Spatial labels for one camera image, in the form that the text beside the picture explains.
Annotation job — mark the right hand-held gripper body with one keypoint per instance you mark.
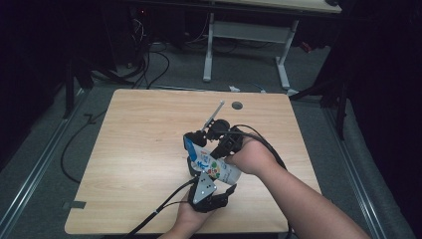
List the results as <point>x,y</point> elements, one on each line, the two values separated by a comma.
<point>229,139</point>

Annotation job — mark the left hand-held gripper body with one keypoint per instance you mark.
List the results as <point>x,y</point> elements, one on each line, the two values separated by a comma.
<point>204,195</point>

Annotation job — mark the blue and white pouch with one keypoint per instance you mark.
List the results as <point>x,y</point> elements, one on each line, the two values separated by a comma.
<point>212,166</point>

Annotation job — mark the person's left hand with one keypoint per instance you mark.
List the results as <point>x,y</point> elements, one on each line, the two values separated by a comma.
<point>190,217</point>

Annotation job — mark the person's right hand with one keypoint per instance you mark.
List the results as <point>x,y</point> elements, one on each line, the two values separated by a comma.
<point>252,156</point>

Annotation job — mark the black table grommet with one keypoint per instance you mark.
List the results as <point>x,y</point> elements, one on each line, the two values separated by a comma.
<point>237,105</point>

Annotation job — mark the white plug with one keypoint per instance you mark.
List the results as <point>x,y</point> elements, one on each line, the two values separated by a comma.
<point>234,88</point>

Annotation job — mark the black metal stand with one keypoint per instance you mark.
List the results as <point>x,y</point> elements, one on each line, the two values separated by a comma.
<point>69,93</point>
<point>338,99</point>

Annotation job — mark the grey tape strip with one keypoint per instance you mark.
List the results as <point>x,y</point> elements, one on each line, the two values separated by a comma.
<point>74,205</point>

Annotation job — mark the desk with white metal frame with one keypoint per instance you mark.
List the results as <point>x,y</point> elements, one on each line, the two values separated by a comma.
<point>247,31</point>

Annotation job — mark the metal floor rail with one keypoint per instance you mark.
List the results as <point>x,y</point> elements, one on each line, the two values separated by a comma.
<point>36,169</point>
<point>356,176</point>

